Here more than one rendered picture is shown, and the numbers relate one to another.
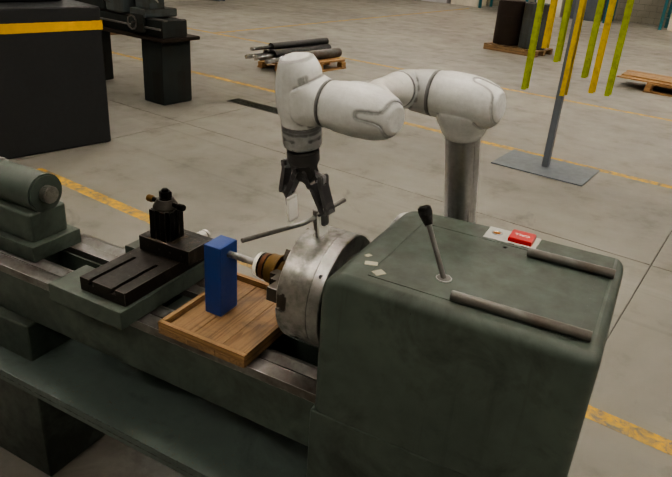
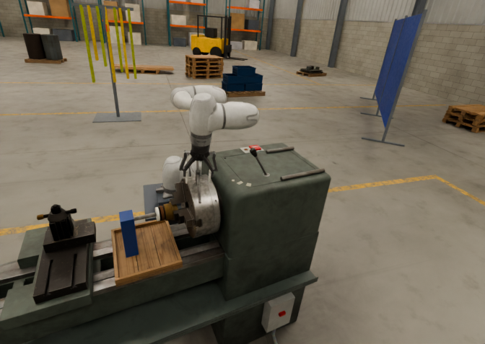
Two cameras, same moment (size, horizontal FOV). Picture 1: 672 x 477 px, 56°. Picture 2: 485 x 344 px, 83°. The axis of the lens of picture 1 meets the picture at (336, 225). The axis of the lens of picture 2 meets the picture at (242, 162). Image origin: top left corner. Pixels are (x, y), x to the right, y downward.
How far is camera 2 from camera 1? 1.04 m
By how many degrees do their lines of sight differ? 48
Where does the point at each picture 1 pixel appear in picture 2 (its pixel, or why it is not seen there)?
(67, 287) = (22, 311)
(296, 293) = (207, 214)
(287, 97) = (207, 119)
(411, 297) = (272, 187)
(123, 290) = (81, 280)
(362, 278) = (249, 190)
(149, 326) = (105, 288)
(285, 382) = (206, 258)
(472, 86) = (215, 91)
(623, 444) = not seen: hidden behind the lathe
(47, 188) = not seen: outside the picture
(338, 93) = (235, 110)
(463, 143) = not seen: hidden behind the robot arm
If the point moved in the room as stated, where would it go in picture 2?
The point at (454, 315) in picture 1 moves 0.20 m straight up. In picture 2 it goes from (289, 185) to (295, 148)
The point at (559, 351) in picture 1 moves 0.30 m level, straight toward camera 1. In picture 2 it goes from (322, 179) to (369, 210)
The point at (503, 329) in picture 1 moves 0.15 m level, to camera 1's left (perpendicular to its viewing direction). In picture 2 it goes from (305, 181) to (291, 192)
